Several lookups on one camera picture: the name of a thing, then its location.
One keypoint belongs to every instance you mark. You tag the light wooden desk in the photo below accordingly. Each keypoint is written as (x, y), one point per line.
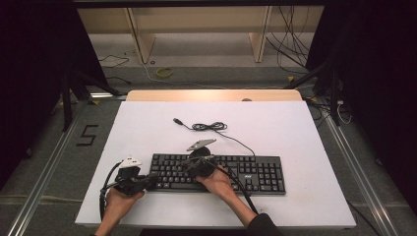
(196, 19)

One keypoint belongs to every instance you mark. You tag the person's right hand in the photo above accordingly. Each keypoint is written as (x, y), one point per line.
(218, 183)

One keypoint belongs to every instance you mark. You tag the person's left hand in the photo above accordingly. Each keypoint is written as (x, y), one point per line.
(119, 203)

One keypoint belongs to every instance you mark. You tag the black curtain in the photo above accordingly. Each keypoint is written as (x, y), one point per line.
(380, 82)
(32, 82)

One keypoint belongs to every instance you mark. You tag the black overhead frame bar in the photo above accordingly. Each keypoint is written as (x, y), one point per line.
(196, 3)

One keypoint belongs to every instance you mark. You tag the small brown round object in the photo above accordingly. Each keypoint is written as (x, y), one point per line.
(246, 99)

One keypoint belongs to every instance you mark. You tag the black metal stand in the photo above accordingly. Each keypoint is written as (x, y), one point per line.
(67, 98)
(333, 95)

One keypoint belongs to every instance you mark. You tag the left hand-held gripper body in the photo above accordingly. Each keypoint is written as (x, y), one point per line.
(129, 178)

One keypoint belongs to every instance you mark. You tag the light wooden table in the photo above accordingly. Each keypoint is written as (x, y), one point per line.
(213, 95)

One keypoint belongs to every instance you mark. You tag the yellow tape roll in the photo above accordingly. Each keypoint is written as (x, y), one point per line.
(164, 72)

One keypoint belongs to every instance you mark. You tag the black computer keyboard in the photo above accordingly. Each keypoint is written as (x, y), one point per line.
(255, 173)

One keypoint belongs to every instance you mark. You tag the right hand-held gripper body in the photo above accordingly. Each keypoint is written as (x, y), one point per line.
(203, 167)

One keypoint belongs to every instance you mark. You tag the aluminium floor rail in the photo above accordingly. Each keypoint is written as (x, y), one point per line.
(42, 177)
(360, 177)

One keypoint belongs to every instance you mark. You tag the small yellow floor marker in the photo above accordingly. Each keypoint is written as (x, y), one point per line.
(290, 78)

